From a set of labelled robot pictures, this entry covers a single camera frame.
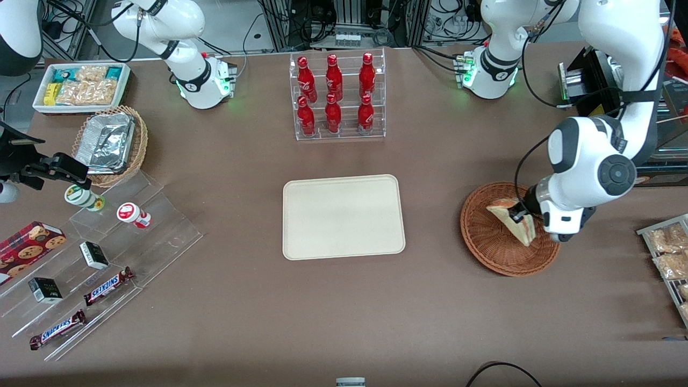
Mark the red cookie box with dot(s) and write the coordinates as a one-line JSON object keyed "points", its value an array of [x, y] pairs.
{"points": [[27, 248]]}

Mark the beige rectangular tray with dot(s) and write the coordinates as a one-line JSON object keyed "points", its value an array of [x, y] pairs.
{"points": [[344, 217]]}

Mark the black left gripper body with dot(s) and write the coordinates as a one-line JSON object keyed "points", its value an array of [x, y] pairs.
{"points": [[531, 206]]}

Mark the small black box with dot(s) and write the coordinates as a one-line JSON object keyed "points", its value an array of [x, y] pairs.
{"points": [[45, 290], [94, 255]]}

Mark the clear rice cracker bag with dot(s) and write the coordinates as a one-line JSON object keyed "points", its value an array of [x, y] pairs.
{"points": [[91, 73], [88, 92]]}

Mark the red cola bottle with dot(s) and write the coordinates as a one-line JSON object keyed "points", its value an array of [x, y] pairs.
{"points": [[367, 78], [306, 119], [334, 79], [333, 117], [366, 117], [306, 80]]}

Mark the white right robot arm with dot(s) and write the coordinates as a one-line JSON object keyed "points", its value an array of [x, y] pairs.
{"points": [[161, 27]]}

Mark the teal snack packet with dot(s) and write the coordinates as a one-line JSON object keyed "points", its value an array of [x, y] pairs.
{"points": [[63, 74], [113, 72]]}

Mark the snickers bar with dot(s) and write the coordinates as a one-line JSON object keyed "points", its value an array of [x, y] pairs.
{"points": [[57, 329], [107, 286]]}

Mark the silver foil container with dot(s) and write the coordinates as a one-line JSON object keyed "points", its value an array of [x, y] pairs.
{"points": [[105, 142]]}

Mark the triangular sandwich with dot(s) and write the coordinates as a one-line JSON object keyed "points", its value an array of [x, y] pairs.
{"points": [[499, 209]]}

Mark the clear acrylic bottle rack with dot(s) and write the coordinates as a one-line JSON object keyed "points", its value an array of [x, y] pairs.
{"points": [[349, 136]]}

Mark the white rectangular snack bin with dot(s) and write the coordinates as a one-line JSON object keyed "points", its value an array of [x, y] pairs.
{"points": [[38, 105]]}

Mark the round brown wicker basket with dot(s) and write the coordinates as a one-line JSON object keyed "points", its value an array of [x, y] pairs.
{"points": [[484, 236]]}

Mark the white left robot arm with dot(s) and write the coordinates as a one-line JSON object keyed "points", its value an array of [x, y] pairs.
{"points": [[618, 32]]}

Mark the light wicker basket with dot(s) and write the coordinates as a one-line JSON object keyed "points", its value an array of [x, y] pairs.
{"points": [[141, 145]]}

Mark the red lid yogurt bottle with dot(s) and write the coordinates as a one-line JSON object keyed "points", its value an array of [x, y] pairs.
{"points": [[130, 214]]}

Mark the black food warmer machine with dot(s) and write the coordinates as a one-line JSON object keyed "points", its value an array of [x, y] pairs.
{"points": [[591, 80]]}

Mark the white power strip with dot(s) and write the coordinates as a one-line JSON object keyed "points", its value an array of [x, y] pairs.
{"points": [[347, 40]]}

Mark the small grey object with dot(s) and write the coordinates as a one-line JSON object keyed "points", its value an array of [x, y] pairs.
{"points": [[350, 382]]}

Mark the aluminium equipment rack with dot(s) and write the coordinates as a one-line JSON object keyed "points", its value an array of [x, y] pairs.
{"points": [[349, 16]]}

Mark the clear acrylic stepped stand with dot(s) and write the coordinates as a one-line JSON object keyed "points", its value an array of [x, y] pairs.
{"points": [[161, 236]]}

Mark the clear fried snack bag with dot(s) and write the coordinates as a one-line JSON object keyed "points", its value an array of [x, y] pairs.
{"points": [[672, 266], [669, 239], [685, 312], [683, 292]]}

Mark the red orange food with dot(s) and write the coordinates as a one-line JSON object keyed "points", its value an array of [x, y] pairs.
{"points": [[680, 45]]}

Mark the yellow snack packet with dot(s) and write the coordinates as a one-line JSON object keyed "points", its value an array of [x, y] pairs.
{"points": [[51, 94]]}

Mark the steel pan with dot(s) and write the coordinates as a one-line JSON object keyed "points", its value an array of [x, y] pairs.
{"points": [[615, 72]]}

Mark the green lid yogurt bottle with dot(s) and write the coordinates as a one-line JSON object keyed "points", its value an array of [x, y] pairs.
{"points": [[83, 198]]}

